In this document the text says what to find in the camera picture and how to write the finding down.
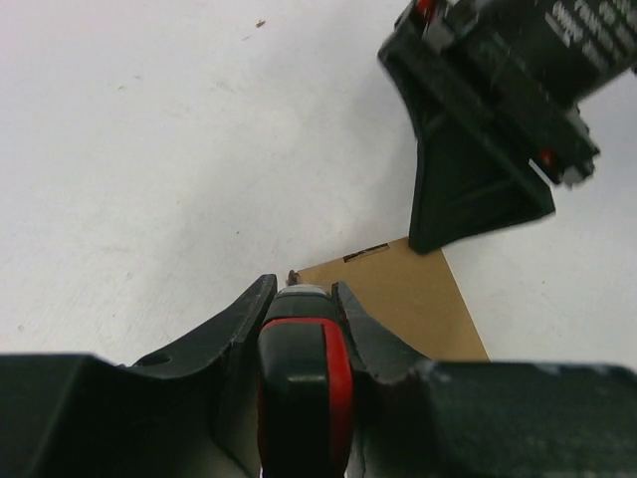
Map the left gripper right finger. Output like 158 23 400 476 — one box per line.
331 282 636 477

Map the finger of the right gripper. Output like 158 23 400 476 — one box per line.
407 87 555 255

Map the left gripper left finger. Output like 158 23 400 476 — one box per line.
1 274 277 477

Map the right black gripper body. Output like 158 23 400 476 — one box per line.
378 1 601 186

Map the red black utility knife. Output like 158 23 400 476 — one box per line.
258 283 354 477

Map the brown cardboard express box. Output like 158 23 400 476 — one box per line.
208 236 491 478

